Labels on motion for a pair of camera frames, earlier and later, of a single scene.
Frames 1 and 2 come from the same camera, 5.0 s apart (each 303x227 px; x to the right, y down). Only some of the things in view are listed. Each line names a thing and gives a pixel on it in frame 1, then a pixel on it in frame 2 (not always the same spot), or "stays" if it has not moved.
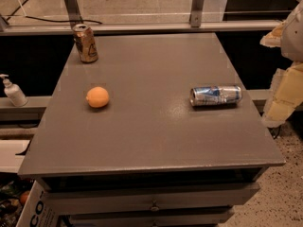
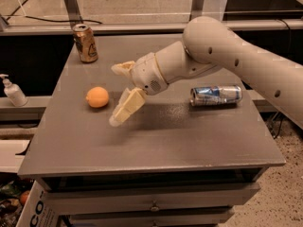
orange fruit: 98,96 stays
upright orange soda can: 85,43 stays
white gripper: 294,37 to 147,73
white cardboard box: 39,209 stays
